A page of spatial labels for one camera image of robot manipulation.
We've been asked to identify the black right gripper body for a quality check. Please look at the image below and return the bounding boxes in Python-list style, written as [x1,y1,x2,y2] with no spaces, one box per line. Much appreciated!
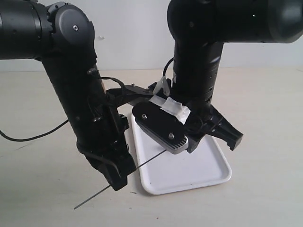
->
[182,96,225,142]

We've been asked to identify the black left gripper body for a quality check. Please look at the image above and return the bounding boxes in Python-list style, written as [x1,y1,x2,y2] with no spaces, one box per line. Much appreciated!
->
[77,89,152,158]

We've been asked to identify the thin metal skewer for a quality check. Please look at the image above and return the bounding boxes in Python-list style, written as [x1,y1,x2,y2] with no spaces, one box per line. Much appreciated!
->
[74,148,168,210]

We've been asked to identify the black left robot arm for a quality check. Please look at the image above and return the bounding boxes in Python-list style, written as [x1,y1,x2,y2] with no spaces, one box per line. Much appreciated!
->
[0,0,152,191]

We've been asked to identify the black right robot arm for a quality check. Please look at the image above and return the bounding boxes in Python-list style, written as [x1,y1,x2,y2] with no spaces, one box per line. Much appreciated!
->
[167,0,303,153]

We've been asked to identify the white tape strip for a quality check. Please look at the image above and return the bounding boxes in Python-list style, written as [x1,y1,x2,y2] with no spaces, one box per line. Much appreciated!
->
[149,76,191,125]

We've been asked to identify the white plastic tray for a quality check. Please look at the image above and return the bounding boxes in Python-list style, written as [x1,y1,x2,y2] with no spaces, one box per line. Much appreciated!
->
[131,116,232,195]

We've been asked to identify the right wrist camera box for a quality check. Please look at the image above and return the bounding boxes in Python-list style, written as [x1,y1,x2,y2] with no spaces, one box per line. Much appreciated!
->
[132,102,189,155]

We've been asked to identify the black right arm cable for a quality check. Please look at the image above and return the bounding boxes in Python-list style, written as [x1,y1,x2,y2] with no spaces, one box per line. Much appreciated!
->
[162,57,176,79]

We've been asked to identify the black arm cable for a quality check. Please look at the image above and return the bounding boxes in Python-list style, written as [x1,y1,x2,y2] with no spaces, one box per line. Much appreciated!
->
[162,57,176,79]
[0,68,126,142]

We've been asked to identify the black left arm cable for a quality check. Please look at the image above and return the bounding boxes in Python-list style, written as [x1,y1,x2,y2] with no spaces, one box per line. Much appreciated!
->
[0,68,126,142]

